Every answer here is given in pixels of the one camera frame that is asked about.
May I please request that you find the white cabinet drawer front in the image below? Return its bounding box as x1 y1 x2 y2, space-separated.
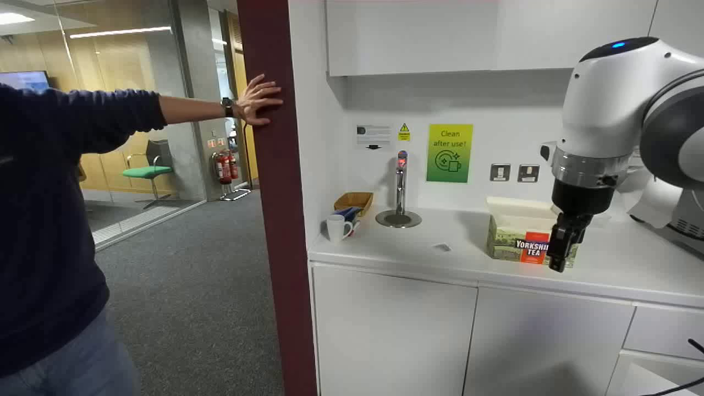
622 303 704 364

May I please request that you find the white narrow cabinet door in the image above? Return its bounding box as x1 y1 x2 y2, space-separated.
461 284 638 396

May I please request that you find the person hand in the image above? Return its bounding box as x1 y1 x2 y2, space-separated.
233 72 286 127

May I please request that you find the square ceiling light panel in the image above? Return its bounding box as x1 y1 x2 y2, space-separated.
0 9 34 28

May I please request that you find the wall mounted screen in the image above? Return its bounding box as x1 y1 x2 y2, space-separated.
0 68 54 94

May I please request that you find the white printed label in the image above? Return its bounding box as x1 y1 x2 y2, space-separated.
353 122 393 155

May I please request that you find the red fire extinguisher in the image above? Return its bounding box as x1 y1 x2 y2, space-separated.
216 147 237 188

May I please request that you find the white upper wall cabinet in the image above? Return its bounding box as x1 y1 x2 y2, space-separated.
325 0 704 79

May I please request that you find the green clean after use poster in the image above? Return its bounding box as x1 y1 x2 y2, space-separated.
425 122 475 184

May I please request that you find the bare person forearm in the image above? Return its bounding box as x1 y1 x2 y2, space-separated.
156 94 228 126

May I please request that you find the open cardboard tea box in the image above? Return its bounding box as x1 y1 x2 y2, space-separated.
484 194 581 267

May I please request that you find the round metal drip tray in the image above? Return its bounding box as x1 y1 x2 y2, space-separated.
373 210 425 230

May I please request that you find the white ceramic mug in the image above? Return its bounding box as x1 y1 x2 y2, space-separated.
321 214 360 244

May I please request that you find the long ceiling light strip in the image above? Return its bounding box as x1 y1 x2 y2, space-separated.
68 25 175 41

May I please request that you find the white wide cabinet door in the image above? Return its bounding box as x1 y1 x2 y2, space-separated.
312 262 479 396

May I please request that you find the person in dark sweater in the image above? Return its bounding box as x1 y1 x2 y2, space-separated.
0 84 169 396

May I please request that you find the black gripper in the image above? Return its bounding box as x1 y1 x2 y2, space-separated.
545 210 593 276

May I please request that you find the black cable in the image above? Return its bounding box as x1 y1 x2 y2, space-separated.
647 337 704 396

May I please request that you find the green office chair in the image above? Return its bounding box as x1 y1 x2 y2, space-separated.
120 138 177 212

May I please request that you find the chrome hot water tap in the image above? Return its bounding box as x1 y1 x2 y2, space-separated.
392 149 410 222

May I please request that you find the dark red door frame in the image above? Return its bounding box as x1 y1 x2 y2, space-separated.
235 0 318 396

